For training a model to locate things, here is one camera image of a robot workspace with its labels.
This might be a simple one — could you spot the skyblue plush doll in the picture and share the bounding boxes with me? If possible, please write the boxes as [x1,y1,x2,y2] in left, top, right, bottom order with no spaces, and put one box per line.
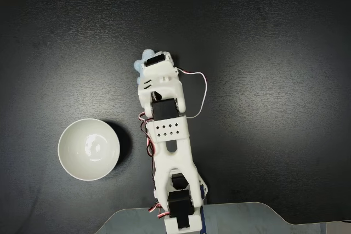
[133,48,156,87]

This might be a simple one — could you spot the white ceramic bowl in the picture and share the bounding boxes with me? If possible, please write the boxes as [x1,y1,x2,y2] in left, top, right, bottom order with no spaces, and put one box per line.
[57,118,121,182]

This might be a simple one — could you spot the blue table clamp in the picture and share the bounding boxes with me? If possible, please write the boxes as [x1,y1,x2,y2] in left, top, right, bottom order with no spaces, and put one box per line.
[199,184,209,234]

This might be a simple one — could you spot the red white gripper servo cable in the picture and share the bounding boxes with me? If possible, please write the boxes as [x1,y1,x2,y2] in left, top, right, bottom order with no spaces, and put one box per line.
[175,67,208,119]

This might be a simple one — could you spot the red black white cable bundle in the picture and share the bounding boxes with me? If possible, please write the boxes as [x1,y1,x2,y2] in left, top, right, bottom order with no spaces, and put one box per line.
[138,111,159,158]

